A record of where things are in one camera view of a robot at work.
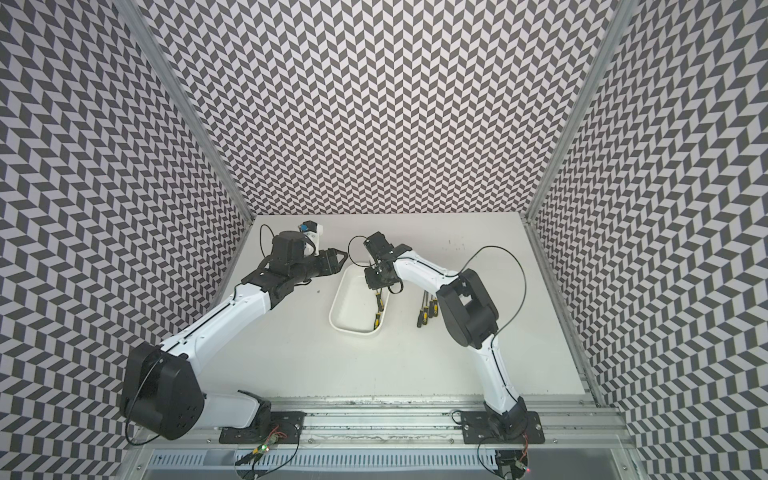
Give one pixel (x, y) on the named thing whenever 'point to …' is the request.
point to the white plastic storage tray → (353, 307)
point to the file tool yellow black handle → (377, 320)
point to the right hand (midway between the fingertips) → (375, 285)
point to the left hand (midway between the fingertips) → (341, 258)
